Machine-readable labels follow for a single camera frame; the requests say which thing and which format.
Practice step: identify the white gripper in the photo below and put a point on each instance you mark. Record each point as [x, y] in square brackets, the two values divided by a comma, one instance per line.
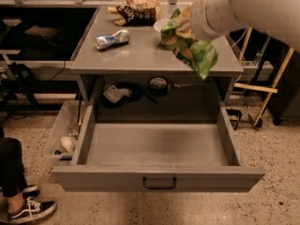
[199, 20]

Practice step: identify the green rice chip bag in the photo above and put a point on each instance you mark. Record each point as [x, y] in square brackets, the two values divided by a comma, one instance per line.
[200, 55]

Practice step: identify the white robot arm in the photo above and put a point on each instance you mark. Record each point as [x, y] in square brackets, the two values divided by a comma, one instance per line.
[279, 19]

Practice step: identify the brown chip bag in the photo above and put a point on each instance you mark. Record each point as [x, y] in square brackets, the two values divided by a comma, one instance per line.
[137, 12]

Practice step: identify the grey cabinet with counter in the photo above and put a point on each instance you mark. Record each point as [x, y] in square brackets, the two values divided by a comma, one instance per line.
[145, 58]

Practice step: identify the grey open top drawer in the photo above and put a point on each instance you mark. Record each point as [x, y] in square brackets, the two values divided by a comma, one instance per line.
[117, 156]

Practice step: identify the white bowl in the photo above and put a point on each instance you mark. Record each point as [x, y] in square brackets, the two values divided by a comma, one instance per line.
[158, 27]

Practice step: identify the crushed silver blue can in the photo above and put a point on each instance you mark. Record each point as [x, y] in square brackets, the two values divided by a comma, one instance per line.
[105, 41]

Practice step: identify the black pan with paper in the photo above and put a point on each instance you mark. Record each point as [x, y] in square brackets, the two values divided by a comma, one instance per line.
[119, 94]

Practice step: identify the dark box on shelf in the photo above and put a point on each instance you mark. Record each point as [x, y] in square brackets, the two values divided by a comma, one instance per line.
[42, 32]

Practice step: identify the clear plastic bin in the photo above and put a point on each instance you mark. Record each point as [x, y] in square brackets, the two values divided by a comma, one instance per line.
[65, 130]

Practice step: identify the person's black trouser leg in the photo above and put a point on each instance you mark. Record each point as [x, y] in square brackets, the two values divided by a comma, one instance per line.
[12, 179]

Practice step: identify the black white sneaker front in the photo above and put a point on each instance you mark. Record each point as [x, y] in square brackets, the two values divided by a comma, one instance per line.
[31, 210]

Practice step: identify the black white sneaker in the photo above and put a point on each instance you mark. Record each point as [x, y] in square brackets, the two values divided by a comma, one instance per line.
[31, 210]
[31, 190]

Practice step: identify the black white sneaker rear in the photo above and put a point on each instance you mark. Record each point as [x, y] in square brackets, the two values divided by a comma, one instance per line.
[31, 190]

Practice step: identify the black drawer handle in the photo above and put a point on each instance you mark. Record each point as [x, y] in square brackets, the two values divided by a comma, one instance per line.
[159, 184]

